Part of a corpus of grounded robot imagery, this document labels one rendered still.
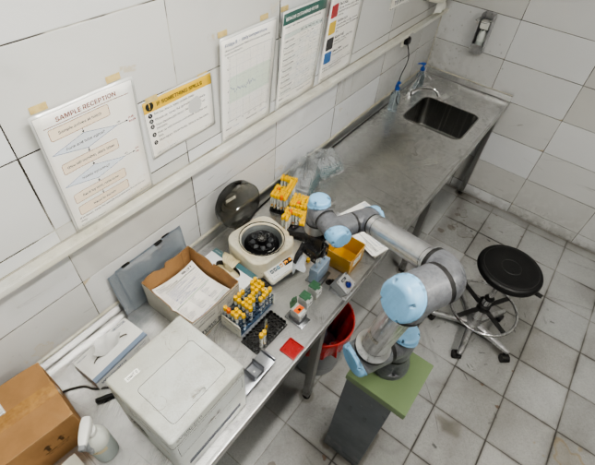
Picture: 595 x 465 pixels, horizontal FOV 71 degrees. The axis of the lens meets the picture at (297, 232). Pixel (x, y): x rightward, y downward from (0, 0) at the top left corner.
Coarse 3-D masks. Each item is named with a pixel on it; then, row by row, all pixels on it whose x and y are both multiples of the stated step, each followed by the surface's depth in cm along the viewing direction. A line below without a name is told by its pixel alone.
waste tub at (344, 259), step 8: (352, 240) 187; (328, 248) 185; (336, 248) 194; (344, 248) 194; (352, 248) 191; (360, 248) 188; (328, 256) 184; (336, 256) 181; (344, 256) 191; (352, 256) 191; (360, 256) 186; (336, 264) 184; (344, 264) 180; (352, 264) 181; (344, 272) 184
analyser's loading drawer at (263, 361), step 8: (264, 352) 152; (256, 360) 151; (264, 360) 151; (272, 360) 151; (248, 368) 148; (256, 368) 148; (264, 368) 146; (248, 376) 146; (256, 376) 146; (248, 384) 144; (248, 392) 143
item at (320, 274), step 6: (324, 258) 178; (318, 264) 175; (324, 264) 175; (312, 270) 173; (318, 270) 173; (324, 270) 179; (312, 276) 176; (318, 276) 175; (324, 276) 182; (318, 282) 180
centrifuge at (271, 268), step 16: (256, 224) 186; (272, 224) 186; (240, 240) 179; (288, 240) 181; (240, 256) 176; (256, 256) 173; (272, 256) 174; (288, 256) 182; (256, 272) 175; (272, 272) 177; (288, 272) 180
